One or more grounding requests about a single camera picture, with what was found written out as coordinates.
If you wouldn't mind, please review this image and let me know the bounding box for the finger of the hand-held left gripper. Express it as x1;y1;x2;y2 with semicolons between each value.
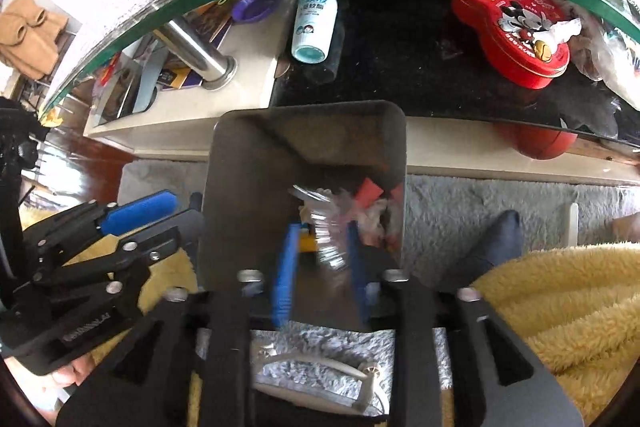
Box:
35;208;206;296
27;189;178;259

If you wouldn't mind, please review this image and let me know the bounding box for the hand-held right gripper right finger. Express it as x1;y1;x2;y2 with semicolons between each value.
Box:
346;222;586;427

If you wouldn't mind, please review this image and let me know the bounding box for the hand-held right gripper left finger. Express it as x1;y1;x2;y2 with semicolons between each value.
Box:
55;222;301;427

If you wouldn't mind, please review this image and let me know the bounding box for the small yellow box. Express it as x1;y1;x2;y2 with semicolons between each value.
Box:
297;222;321;254

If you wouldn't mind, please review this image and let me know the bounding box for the clear plastic wrapper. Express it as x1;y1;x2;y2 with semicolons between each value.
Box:
290;186;362;271

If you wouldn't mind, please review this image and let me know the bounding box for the white tissue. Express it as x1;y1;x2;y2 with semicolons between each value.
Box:
360;199;397;249

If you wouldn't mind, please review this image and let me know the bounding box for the red box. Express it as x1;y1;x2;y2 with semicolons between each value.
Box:
356;178;384;210

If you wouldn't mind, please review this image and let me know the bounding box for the black waste bin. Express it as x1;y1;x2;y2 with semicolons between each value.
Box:
197;101;407;333

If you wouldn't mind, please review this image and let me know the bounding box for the person's left hand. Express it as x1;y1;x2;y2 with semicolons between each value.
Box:
50;352;102;390

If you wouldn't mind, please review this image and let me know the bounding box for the grey shaggy rug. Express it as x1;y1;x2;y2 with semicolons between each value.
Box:
117;159;640;413

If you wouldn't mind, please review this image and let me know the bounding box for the person's leg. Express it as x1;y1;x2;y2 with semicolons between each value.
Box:
446;209;524;294

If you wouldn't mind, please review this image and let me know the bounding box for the metal table leg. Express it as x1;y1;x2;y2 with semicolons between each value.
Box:
160;19;237;90

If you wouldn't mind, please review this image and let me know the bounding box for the purple bowl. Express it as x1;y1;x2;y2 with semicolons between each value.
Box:
231;0;284;26

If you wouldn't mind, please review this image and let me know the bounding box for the white teal spray bottle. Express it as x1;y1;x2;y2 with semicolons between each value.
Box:
291;0;339;64

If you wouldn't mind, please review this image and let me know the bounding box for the red cartoon tin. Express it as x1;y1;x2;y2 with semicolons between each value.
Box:
451;0;572;90

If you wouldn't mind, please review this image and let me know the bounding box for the clear plastic bag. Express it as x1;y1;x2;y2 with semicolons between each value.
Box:
570;14;640;108

